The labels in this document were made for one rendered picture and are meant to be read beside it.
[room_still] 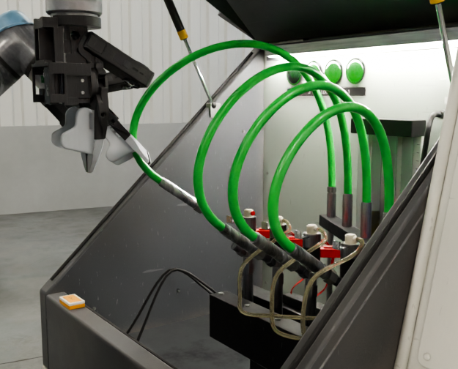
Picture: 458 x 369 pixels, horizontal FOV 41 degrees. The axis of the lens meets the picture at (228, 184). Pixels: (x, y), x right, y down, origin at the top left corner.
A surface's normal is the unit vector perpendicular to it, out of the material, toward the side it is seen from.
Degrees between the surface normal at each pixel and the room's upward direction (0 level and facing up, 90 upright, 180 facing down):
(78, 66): 90
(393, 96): 90
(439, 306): 76
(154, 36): 90
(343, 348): 90
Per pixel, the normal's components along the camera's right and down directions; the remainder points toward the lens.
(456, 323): -0.79, -0.15
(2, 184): 0.44, 0.13
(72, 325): -0.81, 0.08
